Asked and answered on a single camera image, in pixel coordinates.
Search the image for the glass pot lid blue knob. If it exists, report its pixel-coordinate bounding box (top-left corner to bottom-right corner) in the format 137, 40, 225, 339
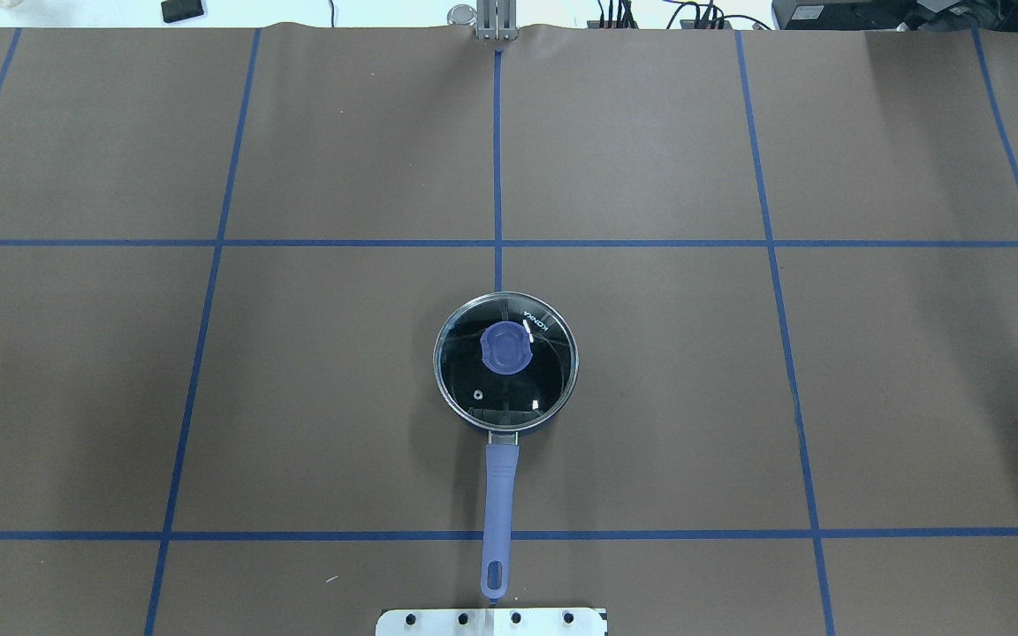
432, 292, 581, 435

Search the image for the dark blue saucepan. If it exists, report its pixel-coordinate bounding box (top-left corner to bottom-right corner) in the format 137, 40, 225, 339
432, 291, 581, 605

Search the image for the brown paper table mat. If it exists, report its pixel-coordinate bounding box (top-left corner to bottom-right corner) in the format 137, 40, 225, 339
0, 24, 1018, 635

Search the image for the black small device on table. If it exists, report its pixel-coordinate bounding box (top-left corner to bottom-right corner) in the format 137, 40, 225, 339
159, 0, 205, 25

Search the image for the aluminium frame post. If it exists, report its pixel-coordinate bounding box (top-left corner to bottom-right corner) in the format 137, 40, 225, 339
475, 0, 520, 41

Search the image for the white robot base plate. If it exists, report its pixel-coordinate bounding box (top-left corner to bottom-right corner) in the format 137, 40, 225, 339
375, 608, 610, 635

